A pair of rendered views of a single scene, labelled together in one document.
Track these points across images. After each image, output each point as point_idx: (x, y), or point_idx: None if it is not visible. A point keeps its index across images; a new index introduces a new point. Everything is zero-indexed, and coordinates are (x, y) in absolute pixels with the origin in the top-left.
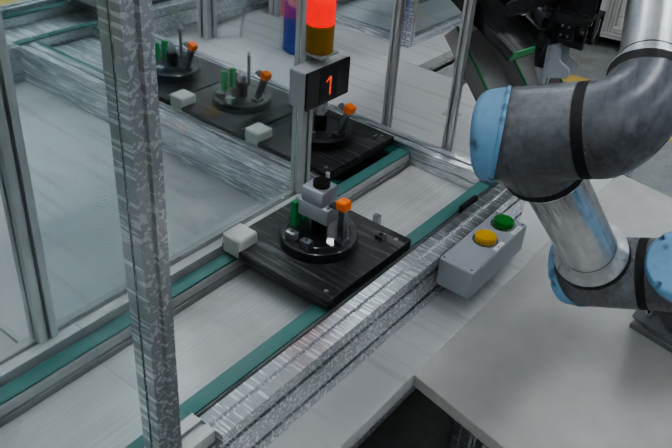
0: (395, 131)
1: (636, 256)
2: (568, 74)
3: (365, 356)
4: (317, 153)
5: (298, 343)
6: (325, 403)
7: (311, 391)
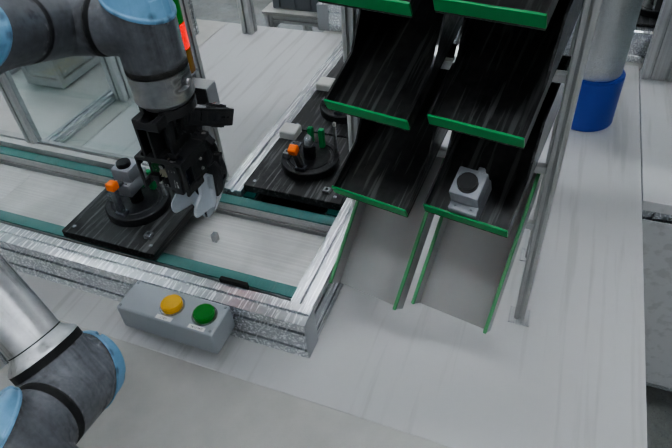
0: None
1: (22, 385)
2: (172, 209)
3: (72, 285)
4: (277, 170)
5: (23, 230)
6: (28, 279)
7: (17, 262)
